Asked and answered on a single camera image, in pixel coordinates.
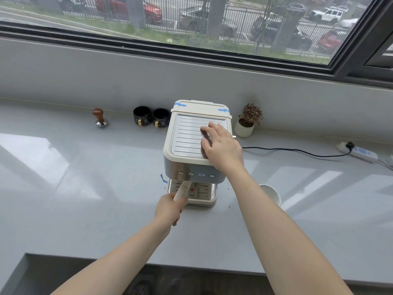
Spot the dried plant in white pot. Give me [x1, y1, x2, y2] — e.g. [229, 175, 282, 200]
[235, 103, 264, 138]

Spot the person's left hand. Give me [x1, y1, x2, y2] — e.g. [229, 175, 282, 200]
[154, 193, 189, 236]

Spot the black cup with gold handle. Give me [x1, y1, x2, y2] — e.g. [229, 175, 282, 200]
[133, 106, 153, 127]
[152, 108, 171, 129]

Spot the white suv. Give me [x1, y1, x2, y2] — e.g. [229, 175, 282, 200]
[308, 7, 343, 25]

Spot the cream espresso machine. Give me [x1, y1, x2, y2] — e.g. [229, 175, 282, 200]
[163, 100, 237, 208]

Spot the red car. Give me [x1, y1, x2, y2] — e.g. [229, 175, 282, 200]
[316, 29, 349, 54]
[95, 0, 163, 25]

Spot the black power cable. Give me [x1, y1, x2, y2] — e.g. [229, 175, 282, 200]
[242, 146, 353, 158]

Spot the white power strip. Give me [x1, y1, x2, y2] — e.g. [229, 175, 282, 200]
[336, 142, 379, 164]

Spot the person's right forearm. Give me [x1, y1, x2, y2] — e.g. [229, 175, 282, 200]
[226, 165, 354, 295]

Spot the white paper cup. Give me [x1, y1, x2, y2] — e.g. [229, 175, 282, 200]
[259, 184, 282, 208]

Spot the cream portafilter handle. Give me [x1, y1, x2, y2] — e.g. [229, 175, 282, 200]
[173, 181, 193, 202]

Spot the grey car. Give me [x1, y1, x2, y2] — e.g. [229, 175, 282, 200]
[178, 5, 239, 38]

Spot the person's right hand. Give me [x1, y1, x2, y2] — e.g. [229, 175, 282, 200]
[200, 121, 245, 175]

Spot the wooden handled coffee tamper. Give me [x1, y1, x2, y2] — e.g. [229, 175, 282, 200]
[92, 108, 109, 128]

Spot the dark window frame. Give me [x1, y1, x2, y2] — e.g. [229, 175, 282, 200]
[0, 0, 393, 90]

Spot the black metal fence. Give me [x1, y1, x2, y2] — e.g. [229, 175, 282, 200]
[0, 0, 350, 57]

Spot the person's left forearm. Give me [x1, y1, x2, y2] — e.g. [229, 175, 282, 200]
[51, 218, 173, 295]

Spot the dark car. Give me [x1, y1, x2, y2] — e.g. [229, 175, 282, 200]
[250, 16, 313, 51]

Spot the person's dark shoe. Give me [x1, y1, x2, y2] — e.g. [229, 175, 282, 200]
[126, 277, 155, 295]

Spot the grey tree trunk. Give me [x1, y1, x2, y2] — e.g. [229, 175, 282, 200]
[125, 0, 147, 29]
[206, 0, 228, 38]
[271, 2, 306, 53]

